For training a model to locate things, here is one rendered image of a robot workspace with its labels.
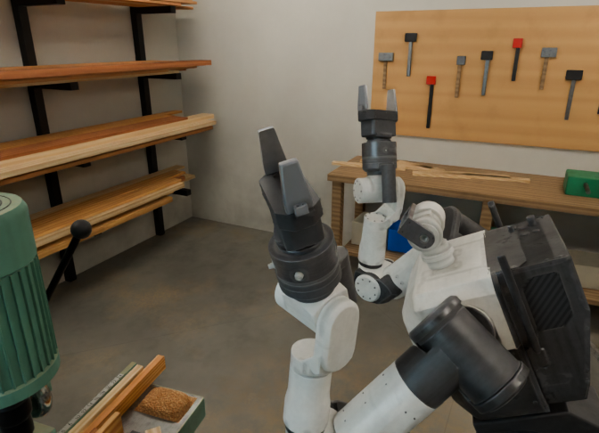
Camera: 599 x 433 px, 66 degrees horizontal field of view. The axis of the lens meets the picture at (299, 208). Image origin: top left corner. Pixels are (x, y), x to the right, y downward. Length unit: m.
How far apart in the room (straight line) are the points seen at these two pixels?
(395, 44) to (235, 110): 1.57
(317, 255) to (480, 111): 3.11
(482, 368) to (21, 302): 0.69
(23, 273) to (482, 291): 0.73
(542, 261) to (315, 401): 0.42
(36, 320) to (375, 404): 0.55
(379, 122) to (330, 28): 2.75
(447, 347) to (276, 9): 3.62
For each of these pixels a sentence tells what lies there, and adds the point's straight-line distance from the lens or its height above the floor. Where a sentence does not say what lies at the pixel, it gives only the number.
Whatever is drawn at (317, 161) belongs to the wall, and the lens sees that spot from 4.05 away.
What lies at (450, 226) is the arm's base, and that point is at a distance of 1.08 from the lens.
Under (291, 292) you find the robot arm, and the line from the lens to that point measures 0.61.
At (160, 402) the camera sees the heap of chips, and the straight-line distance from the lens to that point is 1.25.
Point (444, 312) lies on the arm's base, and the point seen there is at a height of 1.37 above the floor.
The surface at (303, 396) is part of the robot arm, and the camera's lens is 0.73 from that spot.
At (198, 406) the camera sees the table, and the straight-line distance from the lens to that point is 1.26.
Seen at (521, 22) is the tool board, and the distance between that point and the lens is 3.58.
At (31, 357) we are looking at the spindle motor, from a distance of 0.88.
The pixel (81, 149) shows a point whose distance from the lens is 3.32.
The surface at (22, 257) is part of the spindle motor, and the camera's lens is 0.82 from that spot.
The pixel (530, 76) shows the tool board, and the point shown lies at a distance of 3.58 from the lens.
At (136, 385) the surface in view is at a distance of 1.29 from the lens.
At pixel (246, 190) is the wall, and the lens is 4.49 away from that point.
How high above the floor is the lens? 1.74
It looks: 20 degrees down
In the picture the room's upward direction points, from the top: straight up
